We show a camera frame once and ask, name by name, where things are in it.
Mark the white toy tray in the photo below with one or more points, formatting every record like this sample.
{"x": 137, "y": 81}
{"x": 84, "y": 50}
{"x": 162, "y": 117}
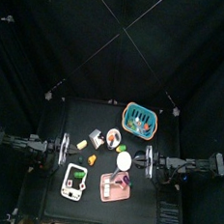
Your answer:
{"x": 72, "y": 194}

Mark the orange toy food chunk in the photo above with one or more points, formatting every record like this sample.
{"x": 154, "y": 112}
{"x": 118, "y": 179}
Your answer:
{"x": 92, "y": 160}

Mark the purple toy food piece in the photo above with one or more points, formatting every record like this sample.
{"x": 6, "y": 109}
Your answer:
{"x": 125, "y": 182}

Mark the grey toy knife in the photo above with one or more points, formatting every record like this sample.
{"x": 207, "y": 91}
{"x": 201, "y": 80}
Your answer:
{"x": 114, "y": 174}

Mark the round white plate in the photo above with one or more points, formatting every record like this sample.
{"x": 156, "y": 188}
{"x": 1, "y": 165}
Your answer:
{"x": 124, "y": 161}

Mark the small orange toy food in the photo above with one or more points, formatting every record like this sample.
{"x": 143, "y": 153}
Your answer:
{"x": 146, "y": 126}

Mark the dark green small toy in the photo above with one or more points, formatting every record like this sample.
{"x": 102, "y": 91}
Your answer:
{"x": 80, "y": 159}

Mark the black bowl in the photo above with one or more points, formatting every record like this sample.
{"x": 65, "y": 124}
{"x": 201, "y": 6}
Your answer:
{"x": 139, "y": 152}

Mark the teal basket orange rim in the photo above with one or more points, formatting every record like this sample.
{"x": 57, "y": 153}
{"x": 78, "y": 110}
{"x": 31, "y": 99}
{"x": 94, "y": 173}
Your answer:
{"x": 126, "y": 118}

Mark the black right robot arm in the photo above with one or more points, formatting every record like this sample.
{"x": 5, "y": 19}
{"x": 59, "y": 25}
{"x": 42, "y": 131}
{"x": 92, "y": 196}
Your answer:
{"x": 189, "y": 163}

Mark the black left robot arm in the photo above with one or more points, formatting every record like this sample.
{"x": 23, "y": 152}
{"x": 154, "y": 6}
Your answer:
{"x": 20, "y": 142}

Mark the green yellow toy fruit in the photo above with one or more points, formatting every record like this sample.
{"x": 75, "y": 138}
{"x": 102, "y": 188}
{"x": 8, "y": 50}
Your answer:
{"x": 120, "y": 148}

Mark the white toy sushi roll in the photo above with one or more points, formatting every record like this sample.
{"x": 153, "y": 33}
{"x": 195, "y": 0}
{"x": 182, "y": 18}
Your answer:
{"x": 106, "y": 189}

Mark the pink cutting board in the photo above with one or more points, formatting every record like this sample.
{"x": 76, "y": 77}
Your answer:
{"x": 118, "y": 195}

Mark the green toy vegetable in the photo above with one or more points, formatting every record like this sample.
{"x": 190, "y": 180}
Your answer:
{"x": 79, "y": 174}

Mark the small green toy food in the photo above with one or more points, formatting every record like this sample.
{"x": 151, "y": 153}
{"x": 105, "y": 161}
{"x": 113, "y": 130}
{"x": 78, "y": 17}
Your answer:
{"x": 133, "y": 127}

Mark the grey white toy box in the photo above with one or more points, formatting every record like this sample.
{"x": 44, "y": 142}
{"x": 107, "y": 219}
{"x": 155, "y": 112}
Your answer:
{"x": 97, "y": 138}

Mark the orange food piece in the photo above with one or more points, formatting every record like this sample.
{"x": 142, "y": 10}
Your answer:
{"x": 111, "y": 137}

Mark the grey metal frame bracket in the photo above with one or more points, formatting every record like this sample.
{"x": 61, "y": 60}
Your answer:
{"x": 176, "y": 111}
{"x": 9, "y": 18}
{"x": 48, "y": 95}

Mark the yellow toy block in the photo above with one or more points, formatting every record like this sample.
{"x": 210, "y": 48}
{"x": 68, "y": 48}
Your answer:
{"x": 81, "y": 144}

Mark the small white toy food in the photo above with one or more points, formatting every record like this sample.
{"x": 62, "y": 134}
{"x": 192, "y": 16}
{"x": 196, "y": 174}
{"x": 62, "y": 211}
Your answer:
{"x": 136, "y": 120}

